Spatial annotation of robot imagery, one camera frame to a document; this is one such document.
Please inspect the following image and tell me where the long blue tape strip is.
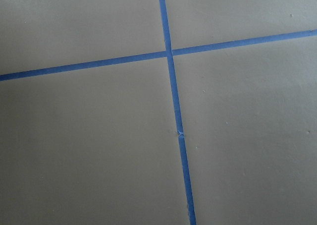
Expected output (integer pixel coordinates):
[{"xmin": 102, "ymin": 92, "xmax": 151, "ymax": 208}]
[{"xmin": 159, "ymin": 0, "xmax": 197, "ymax": 225}]

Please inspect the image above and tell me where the crossing blue tape strip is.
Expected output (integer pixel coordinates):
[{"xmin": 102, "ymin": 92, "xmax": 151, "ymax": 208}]
[{"xmin": 0, "ymin": 29, "xmax": 317, "ymax": 81}]

